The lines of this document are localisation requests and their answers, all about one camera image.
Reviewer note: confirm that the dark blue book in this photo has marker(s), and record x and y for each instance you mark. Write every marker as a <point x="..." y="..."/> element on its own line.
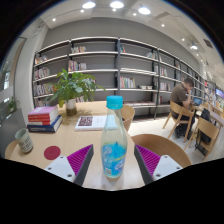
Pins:
<point x="45" y="127"/>

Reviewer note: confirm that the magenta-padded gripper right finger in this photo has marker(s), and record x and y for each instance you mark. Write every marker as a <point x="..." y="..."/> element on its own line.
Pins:
<point x="166" y="165"/>

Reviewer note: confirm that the group of ceiling lights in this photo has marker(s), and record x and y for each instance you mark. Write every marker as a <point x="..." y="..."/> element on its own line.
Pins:
<point x="116" y="4"/>

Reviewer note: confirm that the slatted wooden chair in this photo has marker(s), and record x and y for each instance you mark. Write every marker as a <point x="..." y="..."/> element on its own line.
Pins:
<point x="176" y="111"/>
<point x="208" y="128"/>

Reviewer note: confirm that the flat round red coaster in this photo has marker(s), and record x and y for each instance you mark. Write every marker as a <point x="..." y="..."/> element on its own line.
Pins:
<point x="52" y="153"/>

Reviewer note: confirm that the laptop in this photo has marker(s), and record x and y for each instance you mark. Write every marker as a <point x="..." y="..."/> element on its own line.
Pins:
<point x="197" y="101"/>

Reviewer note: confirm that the person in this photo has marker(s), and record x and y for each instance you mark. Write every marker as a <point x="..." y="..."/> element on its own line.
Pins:
<point x="179" y="95"/>

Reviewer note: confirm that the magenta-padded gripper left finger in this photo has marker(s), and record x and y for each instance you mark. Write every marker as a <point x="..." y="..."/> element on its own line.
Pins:
<point x="58" y="165"/>

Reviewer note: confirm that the clear bottle with blue cap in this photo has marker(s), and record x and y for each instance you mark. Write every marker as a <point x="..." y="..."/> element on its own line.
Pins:
<point x="114" y="143"/>

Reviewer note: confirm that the white magazine with dark print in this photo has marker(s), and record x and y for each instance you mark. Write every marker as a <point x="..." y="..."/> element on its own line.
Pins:
<point x="90" y="122"/>

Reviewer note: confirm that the patterned grey-green mug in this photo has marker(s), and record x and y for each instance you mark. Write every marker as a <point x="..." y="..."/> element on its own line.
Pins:
<point x="24" y="141"/>

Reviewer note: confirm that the grey bookshelf unit with books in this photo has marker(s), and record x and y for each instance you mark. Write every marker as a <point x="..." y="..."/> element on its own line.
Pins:
<point x="133" y="66"/>

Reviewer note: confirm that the pink book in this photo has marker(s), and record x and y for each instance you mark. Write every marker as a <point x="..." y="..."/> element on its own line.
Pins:
<point x="42" y="110"/>

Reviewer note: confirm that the red book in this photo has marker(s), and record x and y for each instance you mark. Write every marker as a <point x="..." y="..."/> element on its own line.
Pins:
<point x="43" y="119"/>

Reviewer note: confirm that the green potted plant, white pot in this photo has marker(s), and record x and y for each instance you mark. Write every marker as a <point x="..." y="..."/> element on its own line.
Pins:
<point x="71" y="86"/>

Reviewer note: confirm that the green potted floor plant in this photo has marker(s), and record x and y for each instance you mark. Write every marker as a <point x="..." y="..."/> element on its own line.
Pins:
<point x="12" y="105"/>

